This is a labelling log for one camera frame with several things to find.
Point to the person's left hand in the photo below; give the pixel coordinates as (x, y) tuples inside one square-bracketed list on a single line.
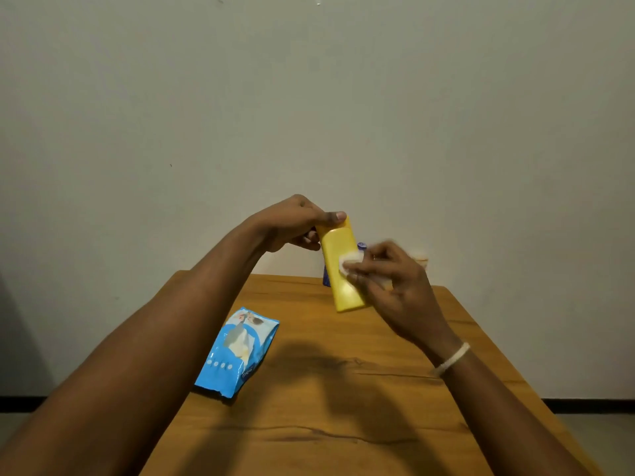
[(290, 223)]

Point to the blue wet wipes packet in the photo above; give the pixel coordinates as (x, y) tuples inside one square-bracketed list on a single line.
[(238, 351)]

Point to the white wet wipe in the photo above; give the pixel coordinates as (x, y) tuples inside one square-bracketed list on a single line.
[(349, 257)]

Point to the person's left forearm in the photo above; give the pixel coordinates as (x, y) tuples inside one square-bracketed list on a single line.
[(139, 351)]

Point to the yellow bottle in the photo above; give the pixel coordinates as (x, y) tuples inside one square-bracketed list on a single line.
[(337, 242)]

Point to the wooden table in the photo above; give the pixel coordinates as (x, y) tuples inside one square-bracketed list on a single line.
[(307, 391)]

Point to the person's right hand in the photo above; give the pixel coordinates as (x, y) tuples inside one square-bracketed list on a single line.
[(407, 302)]

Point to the white bottle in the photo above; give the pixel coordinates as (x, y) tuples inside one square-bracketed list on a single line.
[(420, 260)]

